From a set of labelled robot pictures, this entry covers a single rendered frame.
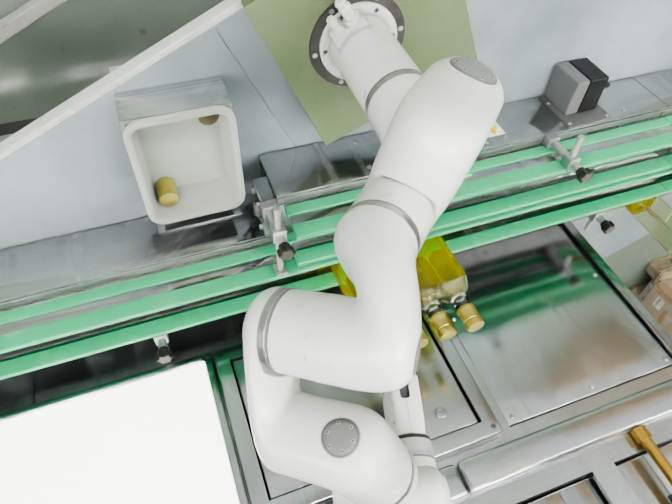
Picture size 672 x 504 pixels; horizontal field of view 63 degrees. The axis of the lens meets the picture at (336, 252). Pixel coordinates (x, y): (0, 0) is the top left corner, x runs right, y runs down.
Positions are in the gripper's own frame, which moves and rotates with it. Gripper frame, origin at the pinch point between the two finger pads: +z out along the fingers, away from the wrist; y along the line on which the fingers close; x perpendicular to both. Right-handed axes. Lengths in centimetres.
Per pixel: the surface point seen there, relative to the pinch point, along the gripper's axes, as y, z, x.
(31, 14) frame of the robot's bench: 21, 81, 72
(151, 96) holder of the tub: 33, 31, 37
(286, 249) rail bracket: 16.1, 12.4, 17.4
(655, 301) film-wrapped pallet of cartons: -248, 165, -259
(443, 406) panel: -12.5, -4.2, -10.8
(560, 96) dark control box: 19, 49, -42
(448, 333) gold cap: 1.0, 3.6, -10.8
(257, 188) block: 15.4, 27.8, 22.0
